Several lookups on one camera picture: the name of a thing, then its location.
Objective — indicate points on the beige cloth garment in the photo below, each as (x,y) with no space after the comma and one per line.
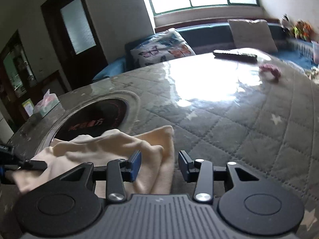
(155,175)

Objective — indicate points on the round induction cooktop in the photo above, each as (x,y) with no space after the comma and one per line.
(115,110)

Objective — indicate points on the orange yellow plush toy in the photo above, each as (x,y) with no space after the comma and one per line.
(302,30)

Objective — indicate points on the dark teal sofa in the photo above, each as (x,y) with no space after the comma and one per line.
(209,37)

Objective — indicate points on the pink tissue box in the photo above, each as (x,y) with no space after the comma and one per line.
(49,101)

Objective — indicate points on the pink hair scrunchie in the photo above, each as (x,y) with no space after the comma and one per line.
(273,69)

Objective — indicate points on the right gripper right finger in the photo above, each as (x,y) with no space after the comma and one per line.
(203,173)

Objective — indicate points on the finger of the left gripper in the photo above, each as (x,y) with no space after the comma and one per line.
(32,165)

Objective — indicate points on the dark wooden glass cabinet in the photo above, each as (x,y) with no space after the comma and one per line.
(19,83)

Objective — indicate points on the butterfly print pillow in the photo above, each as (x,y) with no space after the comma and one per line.
(165,46)

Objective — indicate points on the white plush toy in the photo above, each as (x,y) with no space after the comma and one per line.
(285,24)

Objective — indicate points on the grey quilted star tablecloth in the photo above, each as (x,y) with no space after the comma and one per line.
(265,132)

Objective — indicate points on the grey plain pillow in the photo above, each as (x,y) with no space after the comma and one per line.
(252,34)

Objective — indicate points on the black remote control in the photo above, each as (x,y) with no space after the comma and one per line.
(235,56)

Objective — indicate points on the blue cushion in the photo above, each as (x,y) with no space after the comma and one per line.
(115,68)

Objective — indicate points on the dark door frosted glass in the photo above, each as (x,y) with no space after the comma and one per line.
(74,40)

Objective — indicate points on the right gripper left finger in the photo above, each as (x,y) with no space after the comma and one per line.
(116,173)

